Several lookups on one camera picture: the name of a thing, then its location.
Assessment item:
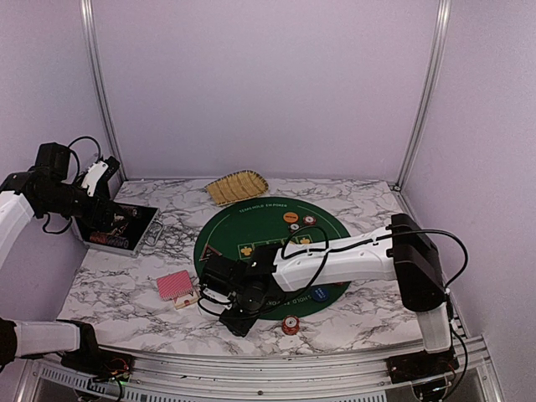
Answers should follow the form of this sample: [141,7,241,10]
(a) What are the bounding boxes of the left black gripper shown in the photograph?
[39,183,130,233]

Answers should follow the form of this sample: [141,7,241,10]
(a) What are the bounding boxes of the red poker chip stack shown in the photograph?
[281,315,300,335]

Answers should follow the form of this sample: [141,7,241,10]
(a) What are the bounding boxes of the triangular all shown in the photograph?
[199,245,221,261]

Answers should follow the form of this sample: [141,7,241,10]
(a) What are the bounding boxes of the orange big blind button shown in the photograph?
[283,212,299,224]

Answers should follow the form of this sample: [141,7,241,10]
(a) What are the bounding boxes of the red backed card deck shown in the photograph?
[157,270,193,301]

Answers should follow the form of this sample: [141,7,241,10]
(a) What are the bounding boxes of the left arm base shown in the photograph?
[60,320,134,380]

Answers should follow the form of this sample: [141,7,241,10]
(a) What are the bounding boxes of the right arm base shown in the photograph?
[386,345,460,384]

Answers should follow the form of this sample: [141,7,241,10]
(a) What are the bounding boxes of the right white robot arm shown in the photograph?
[219,214,451,375]

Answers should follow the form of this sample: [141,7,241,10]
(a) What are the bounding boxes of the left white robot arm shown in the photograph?
[1,168,134,373]

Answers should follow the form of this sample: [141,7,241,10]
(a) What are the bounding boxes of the aluminium poker case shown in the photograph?
[73,184,164,257]

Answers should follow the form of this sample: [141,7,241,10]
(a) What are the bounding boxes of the orange purple chip row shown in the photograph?
[90,232,129,250]

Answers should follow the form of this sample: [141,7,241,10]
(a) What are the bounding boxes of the blue small blind button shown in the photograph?
[310,286,330,303]

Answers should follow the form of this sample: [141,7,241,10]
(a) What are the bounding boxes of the green round poker mat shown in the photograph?
[193,197,350,321]

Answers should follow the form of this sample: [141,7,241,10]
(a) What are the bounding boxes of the ace card box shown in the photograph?
[173,291,199,310]

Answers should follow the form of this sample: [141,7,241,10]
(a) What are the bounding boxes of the woven bamboo tray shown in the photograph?
[205,170,269,206]

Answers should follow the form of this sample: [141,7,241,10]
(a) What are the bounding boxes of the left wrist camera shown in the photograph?
[80,156,121,197]

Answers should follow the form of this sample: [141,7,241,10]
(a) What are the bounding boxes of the front aluminium rail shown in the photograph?
[16,334,503,402]

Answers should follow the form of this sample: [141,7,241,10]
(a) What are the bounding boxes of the left aluminium frame post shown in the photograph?
[80,0,127,183]

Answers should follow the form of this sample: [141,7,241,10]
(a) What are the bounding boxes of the aluminium frame post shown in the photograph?
[394,0,452,192]
[80,0,127,183]

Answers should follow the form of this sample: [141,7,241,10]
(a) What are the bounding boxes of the right aluminium frame post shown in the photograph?
[394,0,452,192]

